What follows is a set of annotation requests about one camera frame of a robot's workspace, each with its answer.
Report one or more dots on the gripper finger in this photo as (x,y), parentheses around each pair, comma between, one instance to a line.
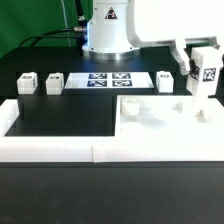
(177,49)

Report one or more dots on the white square table top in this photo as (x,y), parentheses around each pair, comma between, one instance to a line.
(149,116)

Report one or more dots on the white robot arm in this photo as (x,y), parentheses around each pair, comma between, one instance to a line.
(119,28)

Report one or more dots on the white U-shaped obstacle fence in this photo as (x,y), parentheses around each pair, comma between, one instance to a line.
(195,146)

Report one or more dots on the white marker base plate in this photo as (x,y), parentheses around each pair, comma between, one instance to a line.
(107,80)

